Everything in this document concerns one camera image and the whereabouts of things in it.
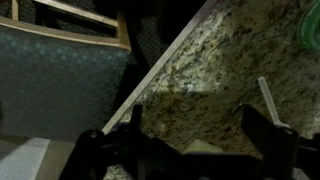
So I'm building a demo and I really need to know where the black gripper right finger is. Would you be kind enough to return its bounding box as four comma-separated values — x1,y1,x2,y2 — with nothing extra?
240,104,300,178

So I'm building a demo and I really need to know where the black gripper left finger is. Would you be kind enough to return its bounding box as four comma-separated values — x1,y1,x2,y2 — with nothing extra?
130,104,146,158

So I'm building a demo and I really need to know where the yellow sponge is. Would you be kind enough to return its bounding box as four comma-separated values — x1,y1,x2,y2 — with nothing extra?
183,138,224,155

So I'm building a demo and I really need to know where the wooden chair with dark seat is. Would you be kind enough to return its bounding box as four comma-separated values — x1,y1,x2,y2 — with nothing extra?
0,0,138,145

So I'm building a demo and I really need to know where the green plastic ring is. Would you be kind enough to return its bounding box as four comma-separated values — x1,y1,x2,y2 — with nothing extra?
296,0,320,52

